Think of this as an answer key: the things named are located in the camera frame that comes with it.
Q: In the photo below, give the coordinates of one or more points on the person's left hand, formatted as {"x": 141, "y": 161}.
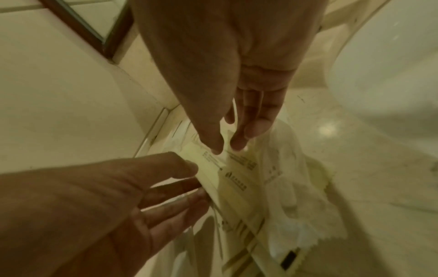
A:
{"x": 75, "y": 216}

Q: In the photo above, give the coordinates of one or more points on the person's right hand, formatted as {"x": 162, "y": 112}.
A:
{"x": 219, "y": 48}

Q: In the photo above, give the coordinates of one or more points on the clear plastic bag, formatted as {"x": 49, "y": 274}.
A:
{"x": 236, "y": 205}

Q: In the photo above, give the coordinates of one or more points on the printed cream paper packet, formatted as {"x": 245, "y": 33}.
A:
{"x": 241, "y": 243}
{"x": 222, "y": 173}

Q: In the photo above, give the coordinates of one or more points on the white toilet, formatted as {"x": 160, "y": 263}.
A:
{"x": 383, "y": 54}

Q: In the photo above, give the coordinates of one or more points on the dark wooden door frame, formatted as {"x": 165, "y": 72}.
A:
{"x": 102, "y": 29}

